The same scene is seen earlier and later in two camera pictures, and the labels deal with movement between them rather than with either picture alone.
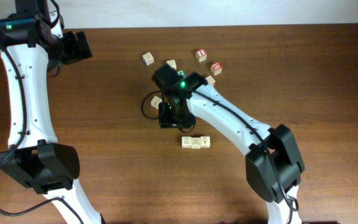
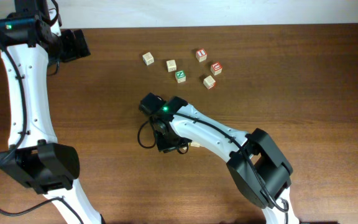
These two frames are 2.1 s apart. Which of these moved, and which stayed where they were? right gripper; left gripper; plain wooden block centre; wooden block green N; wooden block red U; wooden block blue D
Moved: right gripper; wooden block blue D
Stayed: wooden block green N; plain wooden block centre; left gripper; wooden block red U
